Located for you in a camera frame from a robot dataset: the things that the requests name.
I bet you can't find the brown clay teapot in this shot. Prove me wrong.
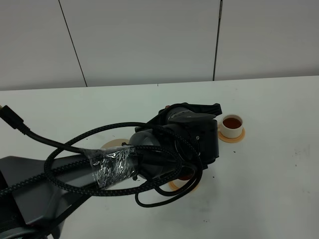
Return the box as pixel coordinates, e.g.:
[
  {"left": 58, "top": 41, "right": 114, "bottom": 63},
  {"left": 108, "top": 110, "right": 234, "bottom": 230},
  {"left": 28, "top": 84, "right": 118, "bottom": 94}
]
[{"left": 178, "top": 175, "right": 192, "bottom": 181}]

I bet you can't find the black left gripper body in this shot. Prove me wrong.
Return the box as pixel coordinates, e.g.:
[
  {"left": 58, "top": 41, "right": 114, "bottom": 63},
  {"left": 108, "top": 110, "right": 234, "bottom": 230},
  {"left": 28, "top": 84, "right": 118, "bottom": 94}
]
[{"left": 134, "top": 106, "right": 219, "bottom": 169}]

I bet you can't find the black braided cable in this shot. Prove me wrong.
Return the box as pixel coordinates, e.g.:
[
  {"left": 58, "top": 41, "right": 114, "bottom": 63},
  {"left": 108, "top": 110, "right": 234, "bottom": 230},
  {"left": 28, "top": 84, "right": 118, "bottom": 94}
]
[{"left": 0, "top": 104, "right": 204, "bottom": 208}]

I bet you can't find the orange coaster far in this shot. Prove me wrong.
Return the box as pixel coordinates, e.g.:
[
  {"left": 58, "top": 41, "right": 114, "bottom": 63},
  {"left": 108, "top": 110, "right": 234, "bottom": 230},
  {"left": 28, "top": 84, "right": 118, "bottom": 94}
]
[{"left": 218, "top": 128, "right": 246, "bottom": 143}]

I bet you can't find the orange coaster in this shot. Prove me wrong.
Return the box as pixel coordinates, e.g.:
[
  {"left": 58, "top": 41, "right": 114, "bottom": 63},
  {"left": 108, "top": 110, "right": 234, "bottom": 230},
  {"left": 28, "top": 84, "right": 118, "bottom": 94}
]
[
  {"left": 168, "top": 179, "right": 187, "bottom": 191},
  {"left": 218, "top": 128, "right": 246, "bottom": 143}
]

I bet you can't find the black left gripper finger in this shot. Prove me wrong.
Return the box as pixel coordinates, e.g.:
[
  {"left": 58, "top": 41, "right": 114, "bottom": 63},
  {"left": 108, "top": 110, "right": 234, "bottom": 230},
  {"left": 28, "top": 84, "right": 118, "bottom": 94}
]
[{"left": 171, "top": 103, "right": 222, "bottom": 116}]

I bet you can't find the white teacup far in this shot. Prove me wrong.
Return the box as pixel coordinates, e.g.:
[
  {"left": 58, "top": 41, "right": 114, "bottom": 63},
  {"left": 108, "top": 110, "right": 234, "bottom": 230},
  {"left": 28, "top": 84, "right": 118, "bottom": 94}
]
[{"left": 219, "top": 115, "right": 243, "bottom": 139}]

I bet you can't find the beige round teapot saucer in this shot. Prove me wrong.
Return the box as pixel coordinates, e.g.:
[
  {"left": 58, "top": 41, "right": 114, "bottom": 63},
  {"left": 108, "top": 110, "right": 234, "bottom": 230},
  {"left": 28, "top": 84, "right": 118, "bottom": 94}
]
[{"left": 101, "top": 138, "right": 129, "bottom": 149}]

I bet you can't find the orange coaster near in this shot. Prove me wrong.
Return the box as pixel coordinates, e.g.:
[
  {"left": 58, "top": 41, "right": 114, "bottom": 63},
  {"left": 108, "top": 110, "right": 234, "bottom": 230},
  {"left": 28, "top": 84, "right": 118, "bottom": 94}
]
[{"left": 168, "top": 179, "right": 187, "bottom": 191}]

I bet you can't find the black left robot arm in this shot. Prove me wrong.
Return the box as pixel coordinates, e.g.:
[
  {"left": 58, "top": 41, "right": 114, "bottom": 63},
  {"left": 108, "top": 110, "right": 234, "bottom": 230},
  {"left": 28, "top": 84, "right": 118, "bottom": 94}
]
[{"left": 0, "top": 103, "right": 222, "bottom": 239}]

